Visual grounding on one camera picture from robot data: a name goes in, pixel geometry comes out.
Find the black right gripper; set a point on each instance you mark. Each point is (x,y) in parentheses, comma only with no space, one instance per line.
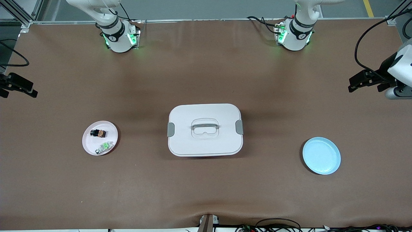
(13,82)

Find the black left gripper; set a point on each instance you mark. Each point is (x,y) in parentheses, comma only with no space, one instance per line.
(383,70)

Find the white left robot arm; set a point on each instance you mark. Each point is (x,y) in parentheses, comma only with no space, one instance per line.
(294,35)

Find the white lidded box grey latches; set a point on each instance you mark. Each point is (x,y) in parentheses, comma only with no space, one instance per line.
(206,145)

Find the light blue round plate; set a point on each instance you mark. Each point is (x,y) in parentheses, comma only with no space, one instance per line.
(322,156)

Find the pink round plate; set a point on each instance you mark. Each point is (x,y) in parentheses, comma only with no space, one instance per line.
(96,141)

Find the brown table mat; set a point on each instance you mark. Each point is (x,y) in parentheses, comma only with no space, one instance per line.
(257,193)

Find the aluminium frame profile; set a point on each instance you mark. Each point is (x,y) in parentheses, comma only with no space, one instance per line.
(397,14)
(19,14)

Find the metal table edge rail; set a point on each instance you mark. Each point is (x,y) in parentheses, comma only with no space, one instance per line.
(209,20)

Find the brown camera mount post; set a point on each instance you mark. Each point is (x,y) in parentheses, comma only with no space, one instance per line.
(206,224)

